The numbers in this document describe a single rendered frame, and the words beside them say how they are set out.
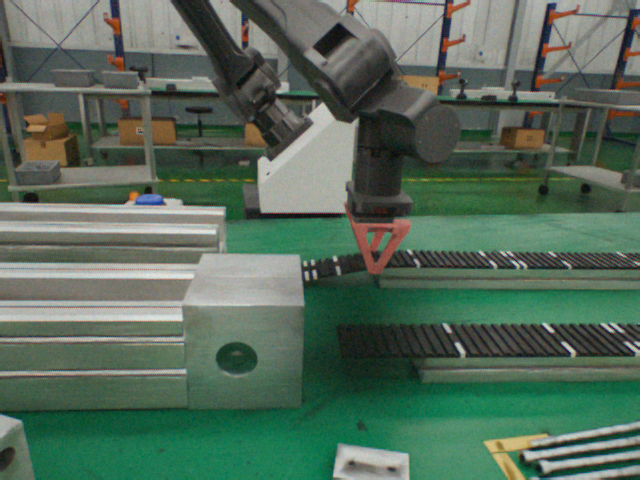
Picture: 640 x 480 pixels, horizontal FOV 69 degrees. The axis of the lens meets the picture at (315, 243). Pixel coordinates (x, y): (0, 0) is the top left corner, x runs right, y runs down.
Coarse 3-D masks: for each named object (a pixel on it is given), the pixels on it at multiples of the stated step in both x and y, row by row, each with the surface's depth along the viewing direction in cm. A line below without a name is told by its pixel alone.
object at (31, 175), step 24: (72, 72) 294; (120, 72) 322; (144, 96) 304; (0, 120) 278; (144, 120) 354; (144, 144) 360; (24, 168) 311; (48, 168) 312; (72, 168) 347; (96, 168) 351; (120, 168) 354; (144, 168) 357; (144, 192) 372
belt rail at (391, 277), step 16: (384, 272) 58; (400, 272) 58; (416, 272) 59; (432, 272) 59; (448, 272) 59; (464, 272) 59; (480, 272) 59; (496, 272) 59; (512, 272) 60; (528, 272) 60; (544, 272) 60; (560, 272) 60; (576, 272) 60; (592, 272) 60; (608, 272) 61; (624, 272) 61; (512, 288) 60; (528, 288) 61; (544, 288) 61; (560, 288) 61; (576, 288) 61; (592, 288) 61; (608, 288) 61; (624, 288) 62
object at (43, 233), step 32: (0, 224) 51; (32, 224) 51; (64, 224) 52; (96, 224) 52; (128, 224) 53; (160, 224) 53; (192, 224) 53; (224, 224) 60; (0, 256) 51; (32, 256) 51; (64, 256) 51; (96, 256) 52; (128, 256) 52; (160, 256) 52; (192, 256) 52
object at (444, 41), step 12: (348, 0) 703; (372, 0) 708; (384, 0) 710; (396, 0) 713; (468, 0) 671; (348, 12) 702; (444, 12) 735; (432, 24) 736; (444, 24) 742; (420, 36) 739; (444, 36) 742; (408, 48) 742; (444, 48) 747; (444, 60) 755; (444, 72) 761
